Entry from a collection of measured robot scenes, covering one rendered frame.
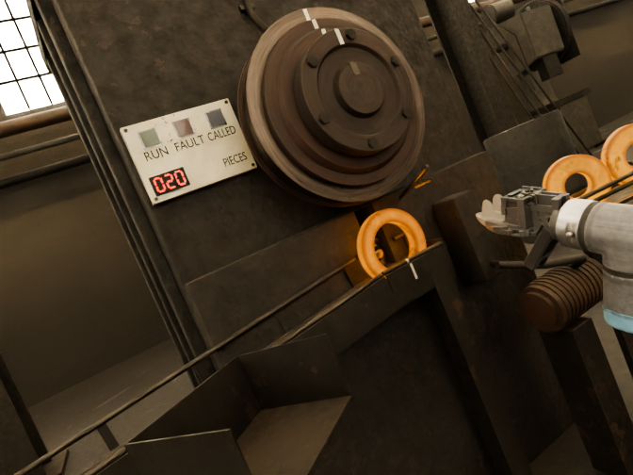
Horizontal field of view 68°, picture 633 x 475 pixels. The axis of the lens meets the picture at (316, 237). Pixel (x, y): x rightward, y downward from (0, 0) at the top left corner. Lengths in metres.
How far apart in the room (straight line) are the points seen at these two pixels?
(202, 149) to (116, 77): 0.24
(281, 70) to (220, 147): 0.23
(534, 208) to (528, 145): 2.77
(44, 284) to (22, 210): 1.00
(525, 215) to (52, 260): 6.55
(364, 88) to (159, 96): 0.47
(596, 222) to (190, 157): 0.83
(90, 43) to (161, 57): 0.15
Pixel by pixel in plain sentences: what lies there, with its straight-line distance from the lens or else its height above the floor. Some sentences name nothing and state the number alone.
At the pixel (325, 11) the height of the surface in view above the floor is 1.33.
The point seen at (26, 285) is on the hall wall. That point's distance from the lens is 7.10.
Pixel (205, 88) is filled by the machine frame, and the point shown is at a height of 1.28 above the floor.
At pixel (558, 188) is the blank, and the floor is 0.72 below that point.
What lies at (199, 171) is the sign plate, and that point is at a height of 1.09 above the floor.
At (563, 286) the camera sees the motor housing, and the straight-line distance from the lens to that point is 1.27.
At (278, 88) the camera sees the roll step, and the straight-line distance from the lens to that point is 1.06.
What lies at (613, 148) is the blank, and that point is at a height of 0.76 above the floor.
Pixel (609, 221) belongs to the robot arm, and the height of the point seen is 0.71.
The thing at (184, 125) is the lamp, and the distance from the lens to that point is 1.14.
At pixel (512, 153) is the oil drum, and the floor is 0.71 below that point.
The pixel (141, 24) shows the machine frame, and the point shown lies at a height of 1.46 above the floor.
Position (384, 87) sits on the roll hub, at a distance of 1.12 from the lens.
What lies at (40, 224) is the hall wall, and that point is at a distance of 7.14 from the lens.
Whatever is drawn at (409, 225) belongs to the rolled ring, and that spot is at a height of 0.78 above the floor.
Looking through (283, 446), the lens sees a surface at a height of 0.60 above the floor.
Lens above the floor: 0.92
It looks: 4 degrees down
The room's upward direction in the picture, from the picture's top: 23 degrees counter-clockwise
